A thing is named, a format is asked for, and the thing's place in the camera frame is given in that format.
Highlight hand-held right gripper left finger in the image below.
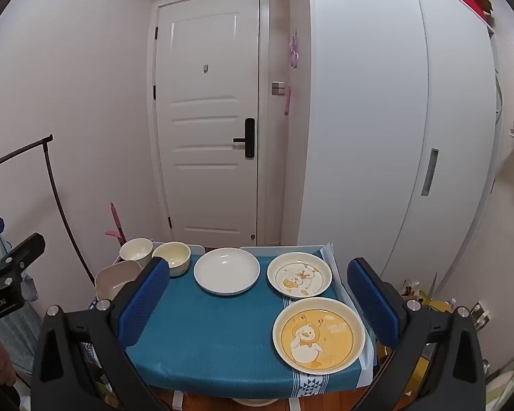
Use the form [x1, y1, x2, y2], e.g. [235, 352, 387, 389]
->
[31, 257, 172, 411]

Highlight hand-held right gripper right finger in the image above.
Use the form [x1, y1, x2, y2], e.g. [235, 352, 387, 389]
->
[347, 258, 487, 411]

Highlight pink square bowl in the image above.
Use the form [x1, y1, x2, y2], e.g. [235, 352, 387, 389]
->
[95, 260, 144, 300]

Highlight yellow duck print plate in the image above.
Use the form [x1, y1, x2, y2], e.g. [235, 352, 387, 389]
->
[272, 297, 366, 374]

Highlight white duck print plate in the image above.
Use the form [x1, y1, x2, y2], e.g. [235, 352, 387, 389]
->
[267, 252, 332, 299]

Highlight plain white plate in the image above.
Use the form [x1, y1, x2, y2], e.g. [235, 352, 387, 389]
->
[193, 247, 261, 297]

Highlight person's left hand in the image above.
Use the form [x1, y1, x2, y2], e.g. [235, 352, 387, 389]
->
[0, 336, 13, 388]

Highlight light blue cloth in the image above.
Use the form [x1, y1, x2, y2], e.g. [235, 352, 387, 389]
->
[0, 218, 41, 377]

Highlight cream round bowl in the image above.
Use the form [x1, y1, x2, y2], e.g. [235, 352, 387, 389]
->
[152, 242, 192, 277]

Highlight white round bowl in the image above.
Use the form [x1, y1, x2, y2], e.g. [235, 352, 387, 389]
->
[119, 237, 154, 268]

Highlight yellow bag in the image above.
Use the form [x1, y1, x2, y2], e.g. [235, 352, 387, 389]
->
[377, 291, 455, 395]

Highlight blue tablecloth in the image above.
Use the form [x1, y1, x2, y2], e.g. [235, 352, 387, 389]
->
[124, 244, 375, 399]

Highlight pink shoehorn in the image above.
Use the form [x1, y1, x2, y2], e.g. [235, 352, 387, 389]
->
[105, 202, 125, 242]

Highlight black clothes rack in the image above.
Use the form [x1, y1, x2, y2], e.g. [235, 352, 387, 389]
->
[0, 135, 97, 285]

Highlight white door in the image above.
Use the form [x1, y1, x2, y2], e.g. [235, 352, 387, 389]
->
[148, 0, 270, 247]

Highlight white wardrobe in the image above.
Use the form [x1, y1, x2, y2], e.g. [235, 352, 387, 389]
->
[297, 0, 498, 296]

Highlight pink hanging ornament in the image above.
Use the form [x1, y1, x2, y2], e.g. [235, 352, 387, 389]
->
[283, 30, 301, 115]

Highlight wardrobe recessed handle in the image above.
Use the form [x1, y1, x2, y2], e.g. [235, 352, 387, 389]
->
[420, 148, 440, 197]

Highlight black door lock handle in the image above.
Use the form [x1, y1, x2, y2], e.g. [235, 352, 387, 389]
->
[233, 117, 255, 160]

